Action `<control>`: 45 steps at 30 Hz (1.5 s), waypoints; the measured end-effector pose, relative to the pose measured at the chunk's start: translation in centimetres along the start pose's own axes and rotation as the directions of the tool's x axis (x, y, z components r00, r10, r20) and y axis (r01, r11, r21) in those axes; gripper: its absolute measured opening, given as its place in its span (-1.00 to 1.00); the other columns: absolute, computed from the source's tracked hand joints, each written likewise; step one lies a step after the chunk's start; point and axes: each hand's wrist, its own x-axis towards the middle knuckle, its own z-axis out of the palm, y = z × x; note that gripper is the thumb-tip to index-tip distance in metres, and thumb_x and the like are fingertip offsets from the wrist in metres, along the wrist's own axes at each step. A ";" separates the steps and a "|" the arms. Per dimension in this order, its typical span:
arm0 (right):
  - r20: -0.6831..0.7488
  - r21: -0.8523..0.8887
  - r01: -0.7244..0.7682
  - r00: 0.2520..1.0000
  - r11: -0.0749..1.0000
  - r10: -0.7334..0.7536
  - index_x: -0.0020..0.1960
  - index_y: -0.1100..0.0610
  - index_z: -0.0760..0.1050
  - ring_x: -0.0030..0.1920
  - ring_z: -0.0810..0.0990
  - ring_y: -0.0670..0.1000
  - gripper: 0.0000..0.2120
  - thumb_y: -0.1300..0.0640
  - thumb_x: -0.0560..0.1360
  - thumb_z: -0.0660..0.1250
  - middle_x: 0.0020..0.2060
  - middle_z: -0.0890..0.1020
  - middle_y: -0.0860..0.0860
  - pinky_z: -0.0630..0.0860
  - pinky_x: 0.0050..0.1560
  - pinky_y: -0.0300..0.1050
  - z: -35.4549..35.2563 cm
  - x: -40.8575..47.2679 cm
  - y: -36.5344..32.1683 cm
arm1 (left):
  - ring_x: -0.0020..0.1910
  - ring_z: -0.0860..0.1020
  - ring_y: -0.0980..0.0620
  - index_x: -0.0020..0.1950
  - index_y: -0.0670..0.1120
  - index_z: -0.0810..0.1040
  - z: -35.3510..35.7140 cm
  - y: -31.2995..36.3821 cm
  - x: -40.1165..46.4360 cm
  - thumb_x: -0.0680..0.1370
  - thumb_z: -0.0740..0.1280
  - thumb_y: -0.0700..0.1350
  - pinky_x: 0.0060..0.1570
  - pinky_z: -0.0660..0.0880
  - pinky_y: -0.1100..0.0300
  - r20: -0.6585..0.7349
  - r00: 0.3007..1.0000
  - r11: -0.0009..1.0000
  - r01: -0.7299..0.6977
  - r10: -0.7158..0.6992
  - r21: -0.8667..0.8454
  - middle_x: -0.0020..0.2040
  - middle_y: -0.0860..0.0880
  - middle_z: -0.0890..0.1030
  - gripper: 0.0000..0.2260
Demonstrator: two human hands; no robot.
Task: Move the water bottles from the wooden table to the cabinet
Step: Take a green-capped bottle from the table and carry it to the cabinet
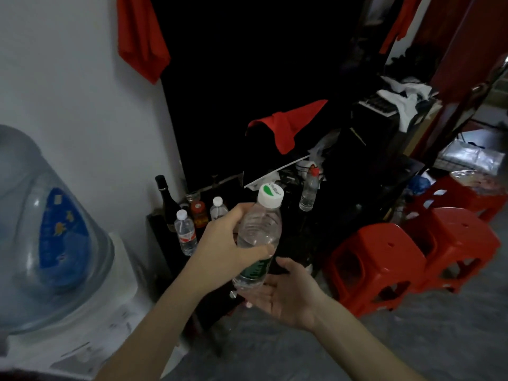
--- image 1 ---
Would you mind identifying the tan cardboard box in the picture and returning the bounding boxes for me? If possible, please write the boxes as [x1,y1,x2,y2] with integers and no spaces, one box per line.
[403,101,443,157]

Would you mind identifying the colourful snack packet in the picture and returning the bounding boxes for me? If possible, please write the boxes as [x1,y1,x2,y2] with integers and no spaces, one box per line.
[450,169,508,195]

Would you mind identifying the dark red upright panel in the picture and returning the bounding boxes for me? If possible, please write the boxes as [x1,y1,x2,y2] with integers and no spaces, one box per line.
[412,0,508,104]

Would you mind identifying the green label water bottle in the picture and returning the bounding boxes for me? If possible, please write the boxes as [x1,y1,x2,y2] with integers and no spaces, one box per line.
[232,183,285,291]

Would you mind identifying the clear bottle red cap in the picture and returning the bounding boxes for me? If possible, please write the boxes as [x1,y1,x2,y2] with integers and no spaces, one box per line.
[298,165,321,213]

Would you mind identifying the blue water jug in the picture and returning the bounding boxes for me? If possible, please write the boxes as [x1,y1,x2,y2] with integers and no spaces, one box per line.
[0,124,116,336]

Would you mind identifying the white water dispenser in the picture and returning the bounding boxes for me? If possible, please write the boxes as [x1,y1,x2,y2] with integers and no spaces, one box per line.
[0,232,189,381]

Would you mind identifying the black speaker box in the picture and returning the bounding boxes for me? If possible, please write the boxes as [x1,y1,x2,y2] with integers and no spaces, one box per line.
[341,95,425,183]

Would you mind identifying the person's left forearm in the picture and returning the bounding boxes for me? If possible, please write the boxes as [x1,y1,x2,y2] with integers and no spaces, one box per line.
[93,273,207,381]

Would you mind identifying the person's right hand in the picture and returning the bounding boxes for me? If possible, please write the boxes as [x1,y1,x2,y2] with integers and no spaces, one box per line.
[236,257,330,333]

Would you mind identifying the person's right forearm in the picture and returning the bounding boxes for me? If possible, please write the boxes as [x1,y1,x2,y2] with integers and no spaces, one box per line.
[311,297,428,381]

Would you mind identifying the white paper sheets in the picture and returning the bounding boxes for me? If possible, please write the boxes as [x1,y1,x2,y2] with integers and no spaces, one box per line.
[242,154,311,192]

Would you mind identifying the red plastic stool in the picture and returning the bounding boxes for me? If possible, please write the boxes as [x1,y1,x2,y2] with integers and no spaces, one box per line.
[403,207,502,294]
[324,222,428,319]
[412,174,508,223]

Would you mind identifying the orange lid jar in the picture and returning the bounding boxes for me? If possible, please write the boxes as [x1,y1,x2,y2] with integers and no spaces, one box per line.
[190,201,210,230]

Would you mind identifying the black television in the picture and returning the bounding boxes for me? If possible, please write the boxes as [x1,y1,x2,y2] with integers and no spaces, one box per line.
[149,0,366,193]

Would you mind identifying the red hanging cloth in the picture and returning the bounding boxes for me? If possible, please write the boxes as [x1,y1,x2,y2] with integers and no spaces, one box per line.
[116,0,172,85]

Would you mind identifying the small blue plastic bag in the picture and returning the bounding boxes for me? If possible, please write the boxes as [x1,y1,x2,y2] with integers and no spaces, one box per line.
[406,175,432,195]

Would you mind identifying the dark wine bottle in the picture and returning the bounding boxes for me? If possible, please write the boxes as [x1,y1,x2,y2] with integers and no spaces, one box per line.
[155,175,183,233]

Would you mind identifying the red hanging garment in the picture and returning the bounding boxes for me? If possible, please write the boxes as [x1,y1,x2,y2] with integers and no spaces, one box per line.
[379,0,423,55]

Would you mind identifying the white crumpled cloth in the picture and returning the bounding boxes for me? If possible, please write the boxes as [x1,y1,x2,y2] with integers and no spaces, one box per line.
[377,76,433,133]

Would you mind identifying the red label water bottle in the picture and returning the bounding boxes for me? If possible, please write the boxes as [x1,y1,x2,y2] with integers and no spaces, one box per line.
[174,209,198,257]
[209,196,230,222]

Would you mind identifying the silver foil bags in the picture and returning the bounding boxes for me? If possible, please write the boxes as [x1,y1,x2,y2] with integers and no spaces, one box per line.
[432,138,505,176]

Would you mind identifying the person's left hand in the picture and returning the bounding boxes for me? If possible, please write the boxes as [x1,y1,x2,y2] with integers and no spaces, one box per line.
[180,202,275,298]

